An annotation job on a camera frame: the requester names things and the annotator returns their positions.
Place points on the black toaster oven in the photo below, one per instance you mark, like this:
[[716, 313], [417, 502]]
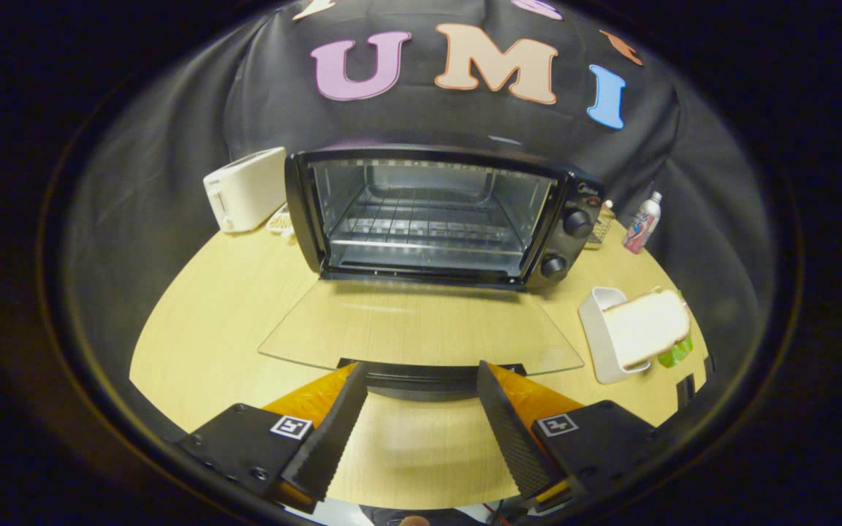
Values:
[[574, 219]]

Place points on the person's dark clothing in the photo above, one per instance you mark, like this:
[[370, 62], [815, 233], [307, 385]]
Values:
[[435, 517]]

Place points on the small cream-coloured rack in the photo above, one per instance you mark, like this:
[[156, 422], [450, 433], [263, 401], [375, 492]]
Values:
[[281, 220]]

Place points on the sandwich with green lettuce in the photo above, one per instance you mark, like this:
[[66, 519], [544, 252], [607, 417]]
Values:
[[644, 325]]

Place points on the white rectangular plastic container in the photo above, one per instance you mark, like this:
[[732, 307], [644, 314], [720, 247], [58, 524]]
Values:
[[600, 343]]

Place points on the pink and white bottle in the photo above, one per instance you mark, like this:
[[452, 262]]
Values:
[[642, 225]]

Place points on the black table clamp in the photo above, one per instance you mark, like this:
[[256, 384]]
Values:
[[710, 364], [685, 391]]

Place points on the white pop-up toaster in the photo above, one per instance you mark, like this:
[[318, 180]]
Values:
[[245, 188]]

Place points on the black backdrop cloth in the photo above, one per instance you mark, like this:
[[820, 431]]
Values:
[[172, 168]]

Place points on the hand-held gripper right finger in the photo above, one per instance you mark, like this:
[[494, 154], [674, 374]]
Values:
[[516, 438]]

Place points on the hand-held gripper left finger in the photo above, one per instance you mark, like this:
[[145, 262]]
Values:
[[326, 438]]

